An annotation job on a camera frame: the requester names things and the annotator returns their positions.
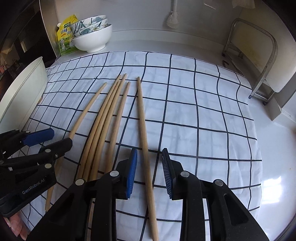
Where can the plain white bowl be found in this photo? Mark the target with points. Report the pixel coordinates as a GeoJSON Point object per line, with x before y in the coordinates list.
{"type": "Point", "coordinates": [94, 41]}

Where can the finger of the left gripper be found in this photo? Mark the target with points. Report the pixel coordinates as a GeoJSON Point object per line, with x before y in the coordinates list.
{"type": "Point", "coordinates": [14, 140]}
{"type": "Point", "coordinates": [46, 155]}

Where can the floral patterned bowl upper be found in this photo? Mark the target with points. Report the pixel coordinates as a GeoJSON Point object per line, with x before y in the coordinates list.
{"type": "Point", "coordinates": [81, 24]}

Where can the white hanging towel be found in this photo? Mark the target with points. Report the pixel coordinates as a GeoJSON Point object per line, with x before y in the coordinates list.
{"type": "Point", "coordinates": [248, 4]}

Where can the person's left hand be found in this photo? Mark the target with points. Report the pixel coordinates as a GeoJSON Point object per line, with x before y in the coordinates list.
{"type": "Point", "coordinates": [17, 225]}

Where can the white hanging brush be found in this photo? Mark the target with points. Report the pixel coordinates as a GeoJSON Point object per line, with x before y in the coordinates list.
{"type": "Point", "coordinates": [172, 20]}

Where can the yellow seasoning pouch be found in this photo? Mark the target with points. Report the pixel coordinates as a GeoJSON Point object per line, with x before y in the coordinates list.
{"type": "Point", "coordinates": [65, 36]}

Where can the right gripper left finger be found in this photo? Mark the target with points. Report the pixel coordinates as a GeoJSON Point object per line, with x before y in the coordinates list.
{"type": "Point", "coordinates": [88, 209]}

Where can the metal dish rack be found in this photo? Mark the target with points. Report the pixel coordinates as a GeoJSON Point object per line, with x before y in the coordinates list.
{"type": "Point", "coordinates": [252, 51]}

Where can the white checked cloth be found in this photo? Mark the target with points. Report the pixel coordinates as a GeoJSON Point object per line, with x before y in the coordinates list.
{"type": "Point", "coordinates": [196, 110]}

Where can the large white plate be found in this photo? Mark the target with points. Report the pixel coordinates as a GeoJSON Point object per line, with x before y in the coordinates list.
{"type": "Point", "coordinates": [23, 95]}

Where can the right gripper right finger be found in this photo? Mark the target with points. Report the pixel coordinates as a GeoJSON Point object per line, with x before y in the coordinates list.
{"type": "Point", "coordinates": [229, 219]}

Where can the floral patterned bowl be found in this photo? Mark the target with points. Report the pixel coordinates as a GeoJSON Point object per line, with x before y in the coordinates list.
{"type": "Point", "coordinates": [92, 28]}
{"type": "Point", "coordinates": [81, 24]}

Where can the floral patterned bowl lower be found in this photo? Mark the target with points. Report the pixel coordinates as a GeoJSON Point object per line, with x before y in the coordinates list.
{"type": "Point", "coordinates": [92, 28]}

